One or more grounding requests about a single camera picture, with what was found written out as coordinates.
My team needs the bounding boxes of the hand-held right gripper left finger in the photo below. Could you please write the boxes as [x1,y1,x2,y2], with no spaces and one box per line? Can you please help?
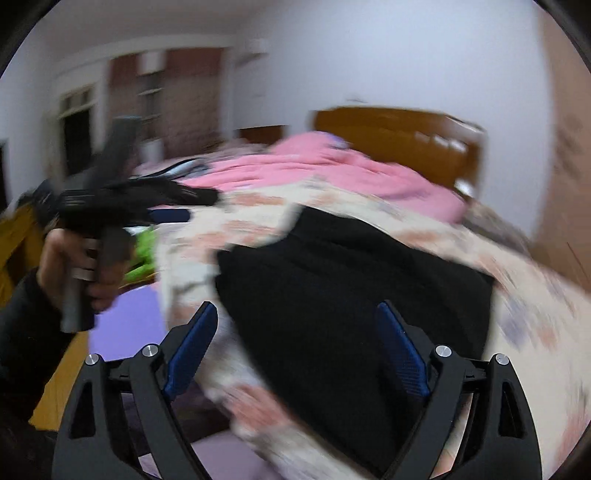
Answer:
[51,301,219,480]

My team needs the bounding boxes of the reddish brown curtain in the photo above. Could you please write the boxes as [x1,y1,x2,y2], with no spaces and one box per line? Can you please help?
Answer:
[107,47,228,149]

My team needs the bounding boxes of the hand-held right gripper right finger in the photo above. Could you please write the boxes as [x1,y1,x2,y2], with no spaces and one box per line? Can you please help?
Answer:
[375,300,543,480]

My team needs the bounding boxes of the person's left forearm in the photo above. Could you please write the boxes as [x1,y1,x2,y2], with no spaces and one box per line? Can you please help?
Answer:
[0,270,77,418]

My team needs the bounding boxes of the black pants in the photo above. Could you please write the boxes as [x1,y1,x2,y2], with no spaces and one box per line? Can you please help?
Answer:
[213,204,498,479]

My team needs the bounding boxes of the wooden nightstand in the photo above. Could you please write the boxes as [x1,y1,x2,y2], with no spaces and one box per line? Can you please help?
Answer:
[237,124,288,145]

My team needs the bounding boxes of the yellow wooden furniture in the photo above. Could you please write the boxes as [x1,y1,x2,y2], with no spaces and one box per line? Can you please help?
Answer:
[0,202,49,308]

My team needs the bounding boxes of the floral bed sheet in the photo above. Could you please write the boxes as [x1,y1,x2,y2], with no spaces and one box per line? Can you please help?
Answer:
[154,176,591,480]

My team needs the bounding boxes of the green cloth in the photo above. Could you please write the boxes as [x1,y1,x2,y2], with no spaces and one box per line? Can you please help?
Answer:
[124,227,161,281]

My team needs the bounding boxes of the person's left hand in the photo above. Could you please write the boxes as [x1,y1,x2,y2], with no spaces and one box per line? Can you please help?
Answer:
[36,227,125,315]

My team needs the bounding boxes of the purple mat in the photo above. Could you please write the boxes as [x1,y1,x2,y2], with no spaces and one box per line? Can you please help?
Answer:
[87,281,278,480]

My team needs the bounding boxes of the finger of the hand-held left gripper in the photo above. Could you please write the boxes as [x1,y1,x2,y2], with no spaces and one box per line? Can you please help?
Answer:
[147,208,193,224]
[108,179,221,207]

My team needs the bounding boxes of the wooden headboard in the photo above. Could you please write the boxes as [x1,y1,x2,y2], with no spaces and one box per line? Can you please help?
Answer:
[313,106,486,195]

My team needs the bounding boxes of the pink blanket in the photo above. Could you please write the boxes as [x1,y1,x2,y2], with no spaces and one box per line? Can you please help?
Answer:
[136,130,468,225]

